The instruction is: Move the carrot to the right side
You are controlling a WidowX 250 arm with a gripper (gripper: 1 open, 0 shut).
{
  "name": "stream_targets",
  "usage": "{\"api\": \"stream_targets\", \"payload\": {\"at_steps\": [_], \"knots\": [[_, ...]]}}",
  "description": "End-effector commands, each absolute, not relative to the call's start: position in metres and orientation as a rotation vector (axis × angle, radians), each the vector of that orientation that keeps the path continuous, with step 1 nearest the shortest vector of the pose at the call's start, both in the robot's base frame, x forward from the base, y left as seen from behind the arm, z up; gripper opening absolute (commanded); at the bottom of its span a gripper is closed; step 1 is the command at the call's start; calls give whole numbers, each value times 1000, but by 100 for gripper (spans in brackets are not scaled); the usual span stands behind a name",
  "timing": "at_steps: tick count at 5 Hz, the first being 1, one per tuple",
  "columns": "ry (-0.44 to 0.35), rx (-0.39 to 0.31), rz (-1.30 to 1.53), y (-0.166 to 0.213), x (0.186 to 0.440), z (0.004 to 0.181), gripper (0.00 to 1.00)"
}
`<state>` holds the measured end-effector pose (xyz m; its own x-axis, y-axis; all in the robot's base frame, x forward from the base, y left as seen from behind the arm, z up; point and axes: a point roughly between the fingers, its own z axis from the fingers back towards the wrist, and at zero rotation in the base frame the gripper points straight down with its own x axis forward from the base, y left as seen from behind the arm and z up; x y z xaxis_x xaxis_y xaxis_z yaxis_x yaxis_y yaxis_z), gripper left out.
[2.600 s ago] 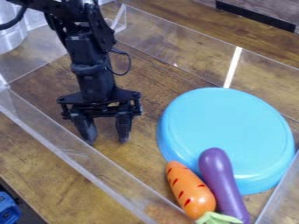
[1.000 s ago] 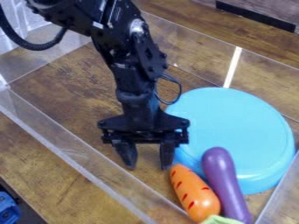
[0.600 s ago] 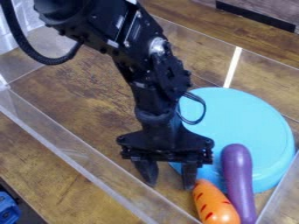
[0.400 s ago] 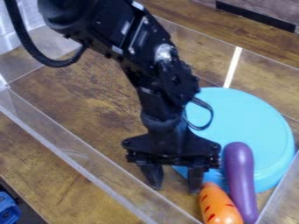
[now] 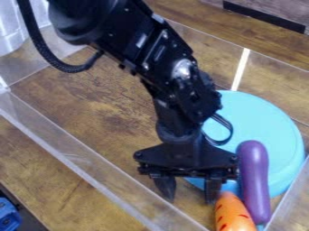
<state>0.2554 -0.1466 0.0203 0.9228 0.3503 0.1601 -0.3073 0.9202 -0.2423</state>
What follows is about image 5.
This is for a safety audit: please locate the white curtain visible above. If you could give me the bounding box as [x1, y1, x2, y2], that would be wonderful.
[0, 0, 51, 57]

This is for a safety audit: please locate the purple toy eggplant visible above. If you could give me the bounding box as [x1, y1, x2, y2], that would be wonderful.
[237, 140, 271, 225]

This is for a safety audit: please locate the black cable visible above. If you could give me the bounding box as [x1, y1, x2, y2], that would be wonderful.
[17, 0, 106, 74]

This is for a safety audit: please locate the blue round plate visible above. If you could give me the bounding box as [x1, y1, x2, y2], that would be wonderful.
[182, 89, 307, 199]

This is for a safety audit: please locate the dark baseboard strip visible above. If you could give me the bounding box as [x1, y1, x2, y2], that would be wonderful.
[223, 0, 306, 34]

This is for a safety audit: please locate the orange toy carrot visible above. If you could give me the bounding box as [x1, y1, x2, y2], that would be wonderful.
[215, 191, 257, 231]

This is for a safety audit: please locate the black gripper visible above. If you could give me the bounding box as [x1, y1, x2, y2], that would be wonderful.
[133, 138, 239, 204]

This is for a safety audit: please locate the blue object at corner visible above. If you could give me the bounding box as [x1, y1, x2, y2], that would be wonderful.
[0, 198, 22, 231]

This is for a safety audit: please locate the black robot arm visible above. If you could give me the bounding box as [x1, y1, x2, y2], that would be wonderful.
[47, 0, 239, 203]

